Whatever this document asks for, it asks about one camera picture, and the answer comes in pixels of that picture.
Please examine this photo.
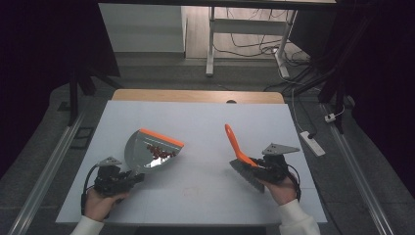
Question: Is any white cabinet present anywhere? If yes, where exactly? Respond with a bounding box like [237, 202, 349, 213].
[98, 3, 188, 54]

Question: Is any wooden table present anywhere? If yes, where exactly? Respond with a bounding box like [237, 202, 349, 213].
[111, 88, 286, 105]

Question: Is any white power strip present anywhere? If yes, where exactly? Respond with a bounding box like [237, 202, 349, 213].
[300, 130, 327, 158]

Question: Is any person's left hand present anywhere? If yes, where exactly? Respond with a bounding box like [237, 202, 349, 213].
[83, 188, 130, 223]

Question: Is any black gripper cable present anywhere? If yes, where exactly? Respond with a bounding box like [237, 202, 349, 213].
[80, 164, 100, 216]
[286, 164, 302, 203]

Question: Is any aluminium rail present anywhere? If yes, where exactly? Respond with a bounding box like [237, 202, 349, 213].
[7, 109, 88, 235]
[319, 103, 395, 235]

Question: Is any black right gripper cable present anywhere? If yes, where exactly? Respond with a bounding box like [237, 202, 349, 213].
[286, 164, 302, 203]

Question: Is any orange-handled hand brush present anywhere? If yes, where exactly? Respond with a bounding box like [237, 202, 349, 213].
[223, 122, 266, 194]

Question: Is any white desk frame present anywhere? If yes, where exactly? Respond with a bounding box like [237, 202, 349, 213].
[205, 6, 299, 79]

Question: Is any tangle of black floor cables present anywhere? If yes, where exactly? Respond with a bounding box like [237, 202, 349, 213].
[213, 8, 322, 94]

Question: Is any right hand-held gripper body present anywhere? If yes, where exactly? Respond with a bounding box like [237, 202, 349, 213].
[256, 142, 301, 184]

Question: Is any white table cover sheet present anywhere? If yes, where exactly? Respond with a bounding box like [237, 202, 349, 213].
[55, 100, 329, 227]

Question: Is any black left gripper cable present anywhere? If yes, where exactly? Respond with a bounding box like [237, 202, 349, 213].
[80, 164, 100, 216]

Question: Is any black floor plate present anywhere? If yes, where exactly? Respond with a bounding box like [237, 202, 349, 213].
[69, 126, 96, 151]

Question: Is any person's right hand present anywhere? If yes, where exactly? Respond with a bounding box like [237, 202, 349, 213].
[263, 175, 300, 207]

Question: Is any pile of red crumbs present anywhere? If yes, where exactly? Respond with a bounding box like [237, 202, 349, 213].
[146, 143, 176, 161]

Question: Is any grey dustpan with orange edge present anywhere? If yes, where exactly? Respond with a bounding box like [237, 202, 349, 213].
[123, 127, 186, 174]

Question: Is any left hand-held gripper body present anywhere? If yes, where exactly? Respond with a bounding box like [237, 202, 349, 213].
[93, 156, 133, 198]

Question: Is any black stand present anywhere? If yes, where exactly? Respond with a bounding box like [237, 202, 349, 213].
[283, 9, 376, 135]
[67, 67, 115, 127]

